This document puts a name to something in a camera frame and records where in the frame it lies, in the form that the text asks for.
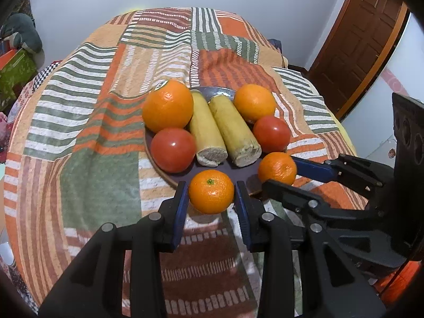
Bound small mandarin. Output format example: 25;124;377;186
257;152;298;185
188;169;234;215

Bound yellow corn cob short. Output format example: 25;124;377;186
208;95;262;167

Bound grey plush shark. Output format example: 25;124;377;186
1;13;42;54

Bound yellow round object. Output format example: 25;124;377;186
124;8;144;13

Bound red tomato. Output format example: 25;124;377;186
253;116;292;153
150;128;196;174

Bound green storage box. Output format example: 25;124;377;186
1;49;37;110

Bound striped patchwork bedspread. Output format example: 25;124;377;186
4;7;355;309

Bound purple round plate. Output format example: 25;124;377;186
153;86;264;195

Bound wooden door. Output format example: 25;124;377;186
308;0;409;119

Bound large orange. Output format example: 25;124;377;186
142;80;194;133
233;84;277;124

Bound yellow corn cob long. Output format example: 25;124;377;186
189;90;228;167

